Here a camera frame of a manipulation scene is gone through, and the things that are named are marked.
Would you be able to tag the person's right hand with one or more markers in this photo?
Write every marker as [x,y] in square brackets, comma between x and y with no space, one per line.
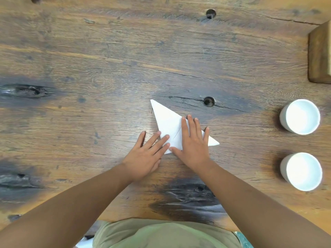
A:
[194,152]

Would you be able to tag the person's left hand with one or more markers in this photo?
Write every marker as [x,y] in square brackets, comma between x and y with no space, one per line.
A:
[143,161]

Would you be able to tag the person's right little finger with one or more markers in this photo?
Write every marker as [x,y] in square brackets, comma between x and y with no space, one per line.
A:
[206,136]

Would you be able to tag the person's right middle finger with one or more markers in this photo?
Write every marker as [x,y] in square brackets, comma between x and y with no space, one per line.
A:
[192,129]

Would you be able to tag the person's right thumb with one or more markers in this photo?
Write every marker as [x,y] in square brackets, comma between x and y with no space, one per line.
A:
[178,153]

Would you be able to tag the person's left middle finger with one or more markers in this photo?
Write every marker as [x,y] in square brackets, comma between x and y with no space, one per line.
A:
[160,142]

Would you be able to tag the person's left thumb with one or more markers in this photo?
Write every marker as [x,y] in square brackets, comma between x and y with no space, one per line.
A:
[157,165]

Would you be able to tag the person's left little finger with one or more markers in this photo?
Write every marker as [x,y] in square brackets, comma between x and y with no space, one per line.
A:
[141,139]

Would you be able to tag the white paper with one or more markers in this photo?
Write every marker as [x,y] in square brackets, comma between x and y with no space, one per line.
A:
[166,121]

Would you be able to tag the person's right forearm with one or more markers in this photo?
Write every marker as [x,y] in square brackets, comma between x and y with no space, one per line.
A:
[258,209]

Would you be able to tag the person's left forearm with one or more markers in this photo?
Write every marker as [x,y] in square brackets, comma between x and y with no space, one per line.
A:
[69,209]

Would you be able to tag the light green shirt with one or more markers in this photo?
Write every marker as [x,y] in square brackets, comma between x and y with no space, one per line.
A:
[165,235]

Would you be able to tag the white cup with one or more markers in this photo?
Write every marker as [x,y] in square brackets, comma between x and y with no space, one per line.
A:
[301,116]
[302,171]

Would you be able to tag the white object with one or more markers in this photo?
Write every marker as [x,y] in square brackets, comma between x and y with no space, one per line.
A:
[84,243]

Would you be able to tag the teal patterned cloth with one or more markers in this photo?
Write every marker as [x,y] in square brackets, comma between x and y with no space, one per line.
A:
[243,241]

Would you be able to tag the wooden block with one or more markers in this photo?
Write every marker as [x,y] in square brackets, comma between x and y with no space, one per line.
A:
[320,54]

